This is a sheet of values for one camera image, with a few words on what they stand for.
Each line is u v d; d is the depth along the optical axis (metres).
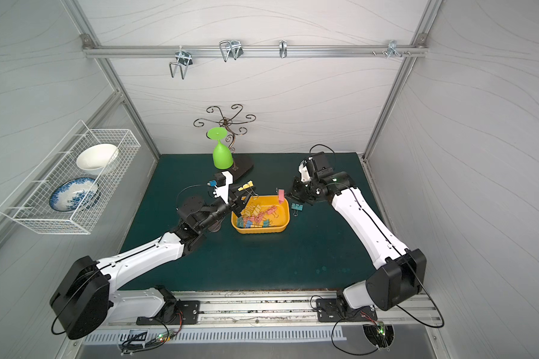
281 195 0.78
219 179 0.60
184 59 0.78
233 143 1.01
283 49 0.78
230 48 0.75
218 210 0.63
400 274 0.40
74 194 0.65
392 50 0.77
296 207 0.98
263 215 0.96
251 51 0.78
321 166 0.59
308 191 0.65
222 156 0.90
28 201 0.57
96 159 0.75
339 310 0.66
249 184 0.68
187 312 0.73
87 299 0.40
